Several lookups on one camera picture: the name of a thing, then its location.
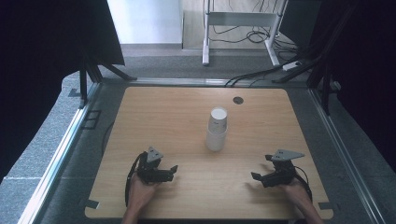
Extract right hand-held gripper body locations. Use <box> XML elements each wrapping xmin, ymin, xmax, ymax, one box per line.
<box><xmin>262</xmin><ymin>148</ymin><xmax>305</xmax><ymax>188</ymax></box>

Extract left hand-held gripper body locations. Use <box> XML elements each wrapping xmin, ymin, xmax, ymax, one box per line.
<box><xmin>135</xmin><ymin>146</ymin><xmax>164</xmax><ymax>185</ymax></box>

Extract white paper cup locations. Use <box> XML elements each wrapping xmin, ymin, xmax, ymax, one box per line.
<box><xmin>205</xmin><ymin>126</ymin><xmax>229</xmax><ymax>153</ymax></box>
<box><xmin>208</xmin><ymin>106</ymin><xmax>229</xmax><ymax>135</ymax></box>

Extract person's right hand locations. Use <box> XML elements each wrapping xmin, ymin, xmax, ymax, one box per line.
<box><xmin>279</xmin><ymin>179</ymin><xmax>313</xmax><ymax>209</ymax></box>

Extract person's left hand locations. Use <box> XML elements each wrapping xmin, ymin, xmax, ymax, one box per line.
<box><xmin>127</xmin><ymin>173</ymin><xmax>161</xmax><ymax>213</ymax></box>

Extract black tripod stand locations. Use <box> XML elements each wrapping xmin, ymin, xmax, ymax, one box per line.
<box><xmin>272</xmin><ymin>0</ymin><xmax>359</xmax><ymax>117</ymax></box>
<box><xmin>78</xmin><ymin>55</ymin><xmax>138</xmax><ymax>109</ymax></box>

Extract white power strip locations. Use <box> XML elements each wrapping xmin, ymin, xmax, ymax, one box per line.
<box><xmin>281</xmin><ymin>60</ymin><xmax>304</xmax><ymax>72</ymax></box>

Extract black curtain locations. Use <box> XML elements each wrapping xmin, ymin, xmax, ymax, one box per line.
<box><xmin>279</xmin><ymin>0</ymin><xmax>396</xmax><ymax>174</ymax></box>
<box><xmin>0</xmin><ymin>0</ymin><xmax>126</xmax><ymax>185</ymax></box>

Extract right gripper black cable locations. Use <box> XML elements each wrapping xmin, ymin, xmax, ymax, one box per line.
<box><xmin>293</xmin><ymin>165</ymin><xmax>314</xmax><ymax>201</ymax></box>

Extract thin black cable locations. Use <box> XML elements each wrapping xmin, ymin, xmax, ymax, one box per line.
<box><xmin>100</xmin><ymin>120</ymin><xmax>115</xmax><ymax>157</ymax></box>

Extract aluminium rail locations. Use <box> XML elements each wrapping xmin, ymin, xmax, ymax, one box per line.
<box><xmin>18</xmin><ymin>81</ymin><xmax>101</xmax><ymax>224</ymax></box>
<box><xmin>307</xmin><ymin>88</ymin><xmax>388</xmax><ymax>224</ymax></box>
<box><xmin>128</xmin><ymin>77</ymin><xmax>272</xmax><ymax>89</ymax></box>

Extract black power strip cables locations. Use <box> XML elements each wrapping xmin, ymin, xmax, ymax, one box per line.
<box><xmin>223</xmin><ymin>55</ymin><xmax>302</xmax><ymax>89</ymax></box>

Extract tangle of black floor cables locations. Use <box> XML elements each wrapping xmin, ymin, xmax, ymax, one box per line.
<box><xmin>211</xmin><ymin>23</ymin><xmax>301</xmax><ymax>61</ymax></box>

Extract white metal desk frame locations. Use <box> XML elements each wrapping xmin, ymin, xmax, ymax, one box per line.
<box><xmin>202</xmin><ymin>0</ymin><xmax>290</xmax><ymax>67</ymax></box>

